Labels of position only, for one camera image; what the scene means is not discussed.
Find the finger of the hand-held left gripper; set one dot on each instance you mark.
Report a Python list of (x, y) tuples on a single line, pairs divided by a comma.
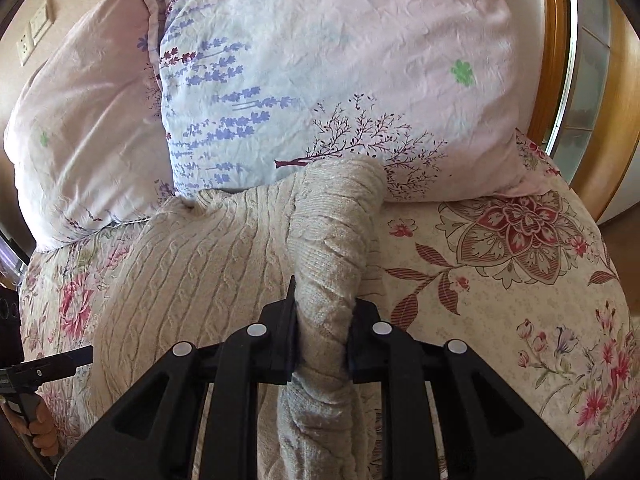
[(65, 360)]

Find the person's left hand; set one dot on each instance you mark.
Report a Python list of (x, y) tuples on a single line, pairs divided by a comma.
[(42, 432)]

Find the lavender print pillow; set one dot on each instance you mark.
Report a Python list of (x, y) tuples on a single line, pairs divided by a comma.
[(350, 60)]

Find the beige wall socket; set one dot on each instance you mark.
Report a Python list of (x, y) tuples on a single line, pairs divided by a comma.
[(26, 51)]

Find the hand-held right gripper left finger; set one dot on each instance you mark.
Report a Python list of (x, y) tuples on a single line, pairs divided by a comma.
[(280, 340)]

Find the black perforated object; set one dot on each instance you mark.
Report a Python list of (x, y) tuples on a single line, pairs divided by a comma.
[(9, 312)]

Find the wooden headboard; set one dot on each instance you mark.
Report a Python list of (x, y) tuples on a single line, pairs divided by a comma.
[(555, 35)]

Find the beige wall switch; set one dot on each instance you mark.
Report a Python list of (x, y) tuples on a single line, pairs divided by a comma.
[(40, 24)]

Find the floral bedspread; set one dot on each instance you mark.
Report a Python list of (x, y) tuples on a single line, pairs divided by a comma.
[(475, 310)]

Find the pink floral pillow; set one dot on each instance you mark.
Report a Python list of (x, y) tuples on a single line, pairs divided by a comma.
[(90, 135)]

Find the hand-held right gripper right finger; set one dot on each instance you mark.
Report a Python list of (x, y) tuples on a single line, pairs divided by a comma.
[(362, 350)]

